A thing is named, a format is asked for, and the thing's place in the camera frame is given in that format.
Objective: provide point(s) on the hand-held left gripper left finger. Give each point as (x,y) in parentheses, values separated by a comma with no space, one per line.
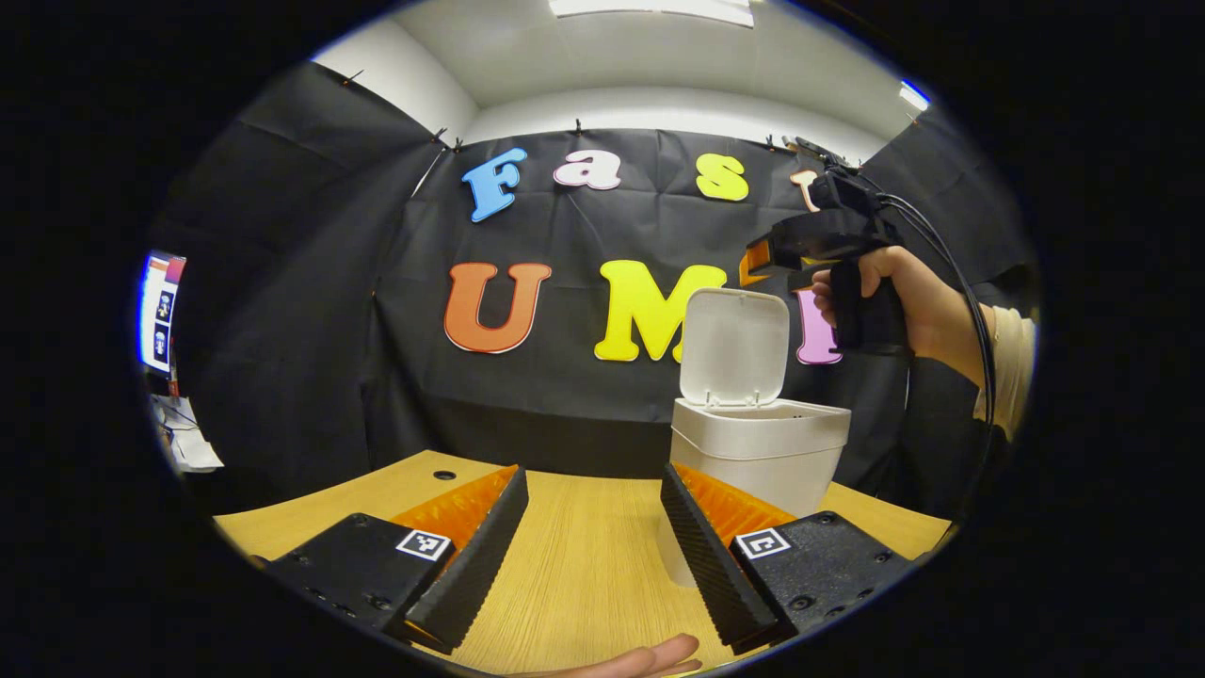
(471,574)

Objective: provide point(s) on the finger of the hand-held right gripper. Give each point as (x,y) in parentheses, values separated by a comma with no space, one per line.
(761,262)

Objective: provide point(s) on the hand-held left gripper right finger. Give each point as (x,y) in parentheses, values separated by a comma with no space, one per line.
(706,565)

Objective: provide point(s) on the white desktop garbage bin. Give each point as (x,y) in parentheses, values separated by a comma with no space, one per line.
(753,452)

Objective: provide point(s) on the wooden desktop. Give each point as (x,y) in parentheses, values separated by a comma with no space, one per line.
(584,565)

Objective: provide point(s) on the black backdrop cloth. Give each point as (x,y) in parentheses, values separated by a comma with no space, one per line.
(329,377)

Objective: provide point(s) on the ceiling light panel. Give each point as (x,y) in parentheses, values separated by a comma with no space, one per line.
(650,9)

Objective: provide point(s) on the white papers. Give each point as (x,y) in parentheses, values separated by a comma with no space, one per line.
(193,443)

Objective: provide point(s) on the computer monitor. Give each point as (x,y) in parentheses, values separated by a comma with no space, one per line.
(160,315)

